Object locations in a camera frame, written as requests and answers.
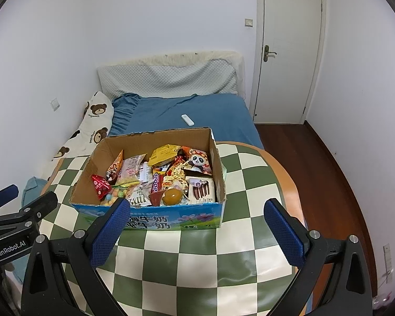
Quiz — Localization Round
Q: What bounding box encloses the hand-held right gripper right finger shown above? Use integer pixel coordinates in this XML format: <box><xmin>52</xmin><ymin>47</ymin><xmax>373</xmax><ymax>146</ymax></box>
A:
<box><xmin>263</xmin><ymin>198</ymin><xmax>373</xmax><ymax>316</ymax></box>

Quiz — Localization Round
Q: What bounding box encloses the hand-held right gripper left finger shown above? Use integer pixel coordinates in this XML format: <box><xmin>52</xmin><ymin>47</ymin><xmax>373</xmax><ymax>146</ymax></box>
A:
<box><xmin>21</xmin><ymin>197</ymin><xmax>131</xmax><ymax>316</ymax></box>

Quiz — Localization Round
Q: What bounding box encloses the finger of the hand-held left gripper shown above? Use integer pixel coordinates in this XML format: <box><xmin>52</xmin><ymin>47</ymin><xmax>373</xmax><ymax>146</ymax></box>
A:
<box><xmin>0</xmin><ymin>184</ymin><xmax>19</xmax><ymax>218</ymax></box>
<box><xmin>0</xmin><ymin>191</ymin><xmax>58</xmax><ymax>229</ymax></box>

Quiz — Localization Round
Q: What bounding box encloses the colourful candy bag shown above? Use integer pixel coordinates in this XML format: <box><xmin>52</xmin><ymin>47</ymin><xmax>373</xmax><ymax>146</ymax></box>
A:
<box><xmin>100</xmin><ymin>186</ymin><xmax>127</xmax><ymax>206</ymax></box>

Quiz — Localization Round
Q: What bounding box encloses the white lettered snack packet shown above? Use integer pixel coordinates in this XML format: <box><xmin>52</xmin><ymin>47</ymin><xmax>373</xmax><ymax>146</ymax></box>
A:
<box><xmin>125</xmin><ymin>184</ymin><xmax>152</xmax><ymax>207</ymax></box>

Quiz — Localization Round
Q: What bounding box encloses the red snack packet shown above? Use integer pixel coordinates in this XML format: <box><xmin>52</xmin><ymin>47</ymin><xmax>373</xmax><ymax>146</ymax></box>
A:
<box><xmin>91</xmin><ymin>174</ymin><xmax>112</xmax><ymax>201</ymax></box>

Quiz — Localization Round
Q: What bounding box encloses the orange brown snack packet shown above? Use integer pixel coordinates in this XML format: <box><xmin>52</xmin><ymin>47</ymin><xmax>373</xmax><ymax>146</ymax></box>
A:
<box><xmin>106</xmin><ymin>150</ymin><xmax>124</xmax><ymax>181</ymax></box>

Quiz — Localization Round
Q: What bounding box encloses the pink white snack packet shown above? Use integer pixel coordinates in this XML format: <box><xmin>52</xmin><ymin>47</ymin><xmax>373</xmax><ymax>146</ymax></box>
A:
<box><xmin>120</xmin><ymin>155</ymin><xmax>149</xmax><ymax>185</ymax></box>

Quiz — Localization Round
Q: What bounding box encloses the red snack bar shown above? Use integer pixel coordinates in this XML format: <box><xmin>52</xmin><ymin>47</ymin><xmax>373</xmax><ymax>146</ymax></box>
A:
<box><xmin>151</xmin><ymin>168</ymin><xmax>165</xmax><ymax>195</ymax></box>

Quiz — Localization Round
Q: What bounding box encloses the yellow jelly cup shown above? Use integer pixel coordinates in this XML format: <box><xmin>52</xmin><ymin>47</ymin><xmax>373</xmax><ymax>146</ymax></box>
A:
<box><xmin>161</xmin><ymin>187</ymin><xmax>182</xmax><ymax>206</ymax></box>

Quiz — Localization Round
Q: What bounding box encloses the blue printed cardboard box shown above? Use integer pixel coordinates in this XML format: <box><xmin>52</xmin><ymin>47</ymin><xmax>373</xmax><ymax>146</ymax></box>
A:
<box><xmin>69</xmin><ymin>127</ymin><xmax>228</xmax><ymax>230</ymax></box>

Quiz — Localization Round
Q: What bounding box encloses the white chocolate biscuit box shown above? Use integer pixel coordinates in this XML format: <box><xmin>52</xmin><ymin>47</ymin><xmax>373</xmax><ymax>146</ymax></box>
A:
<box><xmin>186</xmin><ymin>178</ymin><xmax>215</xmax><ymax>205</ymax></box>

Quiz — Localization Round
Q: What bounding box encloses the orange panda snack packet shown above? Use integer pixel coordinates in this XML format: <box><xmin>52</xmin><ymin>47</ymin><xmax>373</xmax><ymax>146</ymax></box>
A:
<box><xmin>184</xmin><ymin>148</ymin><xmax>214</xmax><ymax>176</ymax></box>

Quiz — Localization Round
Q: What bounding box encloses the light blue cloth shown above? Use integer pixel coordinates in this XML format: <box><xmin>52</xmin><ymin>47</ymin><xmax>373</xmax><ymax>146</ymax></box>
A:
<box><xmin>5</xmin><ymin>177</ymin><xmax>50</xmax><ymax>285</ymax></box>

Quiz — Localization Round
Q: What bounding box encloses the green white checkered tablecloth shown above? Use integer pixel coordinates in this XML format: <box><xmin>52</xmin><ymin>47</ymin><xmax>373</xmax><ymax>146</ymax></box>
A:
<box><xmin>39</xmin><ymin>141</ymin><xmax>305</xmax><ymax>316</ymax></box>

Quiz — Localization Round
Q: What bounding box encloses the white bear-print pillow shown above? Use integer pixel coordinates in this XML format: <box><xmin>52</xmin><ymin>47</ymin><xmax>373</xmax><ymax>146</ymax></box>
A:
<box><xmin>39</xmin><ymin>91</ymin><xmax>115</xmax><ymax>181</ymax></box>

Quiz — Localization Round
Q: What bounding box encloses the blue bed sheet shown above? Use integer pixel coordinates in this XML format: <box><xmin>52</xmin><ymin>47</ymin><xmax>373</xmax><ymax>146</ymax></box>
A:
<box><xmin>110</xmin><ymin>93</ymin><xmax>265</xmax><ymax>152</ymax></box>

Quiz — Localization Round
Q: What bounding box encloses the white quilted pillow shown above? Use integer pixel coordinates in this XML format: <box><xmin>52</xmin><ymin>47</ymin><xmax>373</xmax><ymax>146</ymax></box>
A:
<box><xmin>96</xmin><ymin>57</ymin><xmax>239</xmax><ymax>101</ymax></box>

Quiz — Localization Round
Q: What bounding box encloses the white door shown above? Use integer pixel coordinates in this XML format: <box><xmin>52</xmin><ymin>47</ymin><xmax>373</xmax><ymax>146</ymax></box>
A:
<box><xmin>253</xmin><ymin>0</ymin><xmax>326</xmax><ymax>124</ymax></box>

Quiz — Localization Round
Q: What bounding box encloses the brass door handle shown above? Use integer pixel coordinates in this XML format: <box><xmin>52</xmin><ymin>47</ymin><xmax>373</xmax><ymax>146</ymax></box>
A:
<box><xmin>263</xmin><ymin>45</ymin><xmax>278</xmax><ymax>62</ymax></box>

